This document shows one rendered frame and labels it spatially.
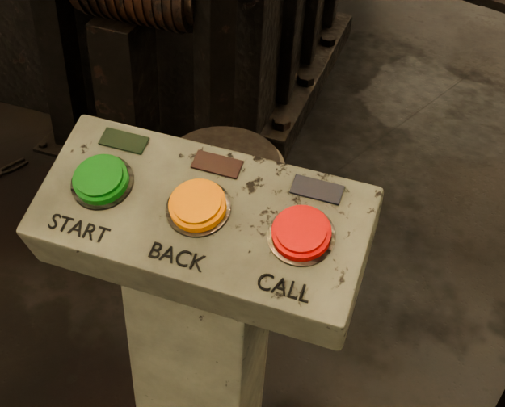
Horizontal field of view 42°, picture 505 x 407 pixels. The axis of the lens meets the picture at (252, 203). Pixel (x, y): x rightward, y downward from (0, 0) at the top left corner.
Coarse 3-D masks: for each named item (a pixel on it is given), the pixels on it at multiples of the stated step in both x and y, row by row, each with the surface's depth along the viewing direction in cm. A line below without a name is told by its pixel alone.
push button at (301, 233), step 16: (288, 208) 45; (304, 208) 45; (272, 224) 45; (288, 224) 44; (304, 224) 44; (320, 224) 44; (272, 240) 44; (288, 240) 44; (304, 240) 44; (320, 240) 44; (288, 256) 44; (304, 256) 43
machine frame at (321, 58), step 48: (0, 0) 143; (240, 0) 124; (288, 0) 136; (336, 0) 178; (0, 48) 151; (192, 48) 134; (240, 48) 131; (288, 48) 143; (336, 48) 179; (0, 96) 161; (192, 96) 142; (240, 96) 138; (288, 96) 151; (288, 144) 148
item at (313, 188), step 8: (296, 176) 47; (304, 176) 47; (296, 184) 47; (304, 184) 47; (312, 184) 47; (320, 184) 47; (328, 184) 47; (336, 184) 47; (296, 192) 46; (304, 192) 46; (312, 192) 46; (320, 192) 46; (328, 192) 46; (336, 192) 46; (320, 200) 46; (328, 200) 46; (336, 200) 46
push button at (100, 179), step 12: (96, 156) 48; (108, 156) 48; (84, 168) 48; (96, 168) 48; (108, 168) 48; (120, 168) 47; (72, 180) 48; (84, 180) 47; (96, 180) 47; (108, 180) 47; (120, 180) 47; (84, 192) 47; (96, 192) 47; (108, 192) 47; (120, 192) 47; (96, 204) 47
